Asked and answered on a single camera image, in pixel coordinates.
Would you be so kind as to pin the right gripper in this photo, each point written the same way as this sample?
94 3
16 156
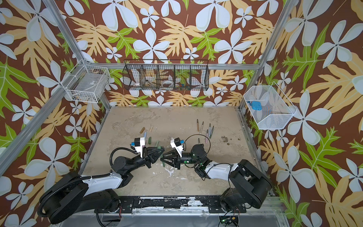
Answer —
176 160

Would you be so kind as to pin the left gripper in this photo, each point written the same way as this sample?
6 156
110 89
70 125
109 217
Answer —
147 160

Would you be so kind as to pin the pink pen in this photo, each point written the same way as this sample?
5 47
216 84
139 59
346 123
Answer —
207 136

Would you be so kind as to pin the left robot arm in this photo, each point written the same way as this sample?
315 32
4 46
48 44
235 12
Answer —
75 193

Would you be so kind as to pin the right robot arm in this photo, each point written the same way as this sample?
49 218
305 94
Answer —
247 184

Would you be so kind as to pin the blue object in basket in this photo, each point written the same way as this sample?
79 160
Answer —
255 105

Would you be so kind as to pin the white mesh basket right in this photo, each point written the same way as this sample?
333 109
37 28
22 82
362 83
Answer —
277 109

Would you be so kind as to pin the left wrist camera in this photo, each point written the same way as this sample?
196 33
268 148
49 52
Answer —
138 145

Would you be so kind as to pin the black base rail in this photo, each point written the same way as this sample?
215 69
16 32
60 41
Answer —
209 204

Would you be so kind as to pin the black wire basket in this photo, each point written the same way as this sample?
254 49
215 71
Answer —
166 75

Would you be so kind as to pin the white wire basket left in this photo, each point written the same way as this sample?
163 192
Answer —
87 83

